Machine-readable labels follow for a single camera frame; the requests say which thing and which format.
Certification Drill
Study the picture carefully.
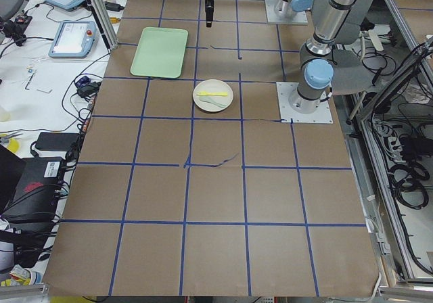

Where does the yellow plastic fork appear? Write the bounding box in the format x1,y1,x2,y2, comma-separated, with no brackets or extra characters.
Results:
196,91,229,97

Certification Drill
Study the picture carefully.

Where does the black computer case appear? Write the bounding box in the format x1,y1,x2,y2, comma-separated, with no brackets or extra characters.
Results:
1,157,68,235

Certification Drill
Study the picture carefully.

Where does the cream round plate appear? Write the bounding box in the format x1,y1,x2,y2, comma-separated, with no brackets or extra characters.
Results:
192,79,233,112

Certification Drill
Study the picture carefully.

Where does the grey chair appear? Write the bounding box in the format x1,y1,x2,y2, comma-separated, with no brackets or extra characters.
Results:
329,11,383,124

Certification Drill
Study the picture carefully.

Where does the pale green plastic spoon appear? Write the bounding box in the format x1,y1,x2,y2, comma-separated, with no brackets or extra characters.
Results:
199,96,227,109

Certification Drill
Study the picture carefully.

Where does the black power adapter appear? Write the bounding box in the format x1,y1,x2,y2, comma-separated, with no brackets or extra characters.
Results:
35,132,78,152

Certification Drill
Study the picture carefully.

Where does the green plastic tray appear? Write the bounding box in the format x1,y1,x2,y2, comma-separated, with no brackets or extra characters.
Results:
130,27,188,78

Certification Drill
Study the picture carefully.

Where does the teach pendant with red button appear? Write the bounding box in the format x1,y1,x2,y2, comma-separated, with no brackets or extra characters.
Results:
48,21,97,58

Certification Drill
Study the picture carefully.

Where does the aluminium frame post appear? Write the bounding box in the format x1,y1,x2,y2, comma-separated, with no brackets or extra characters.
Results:
86,0,118,52

